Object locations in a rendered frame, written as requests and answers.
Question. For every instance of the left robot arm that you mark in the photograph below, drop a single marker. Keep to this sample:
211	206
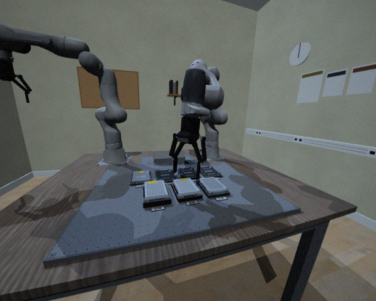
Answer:
193	95

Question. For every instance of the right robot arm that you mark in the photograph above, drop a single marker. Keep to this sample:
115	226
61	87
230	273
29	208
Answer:
14	40

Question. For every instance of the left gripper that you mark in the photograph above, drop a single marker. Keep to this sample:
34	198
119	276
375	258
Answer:
189	124

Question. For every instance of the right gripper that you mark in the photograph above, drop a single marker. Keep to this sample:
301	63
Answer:
7	74

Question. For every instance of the grey operator panel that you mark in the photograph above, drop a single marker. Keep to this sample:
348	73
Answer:
163	157

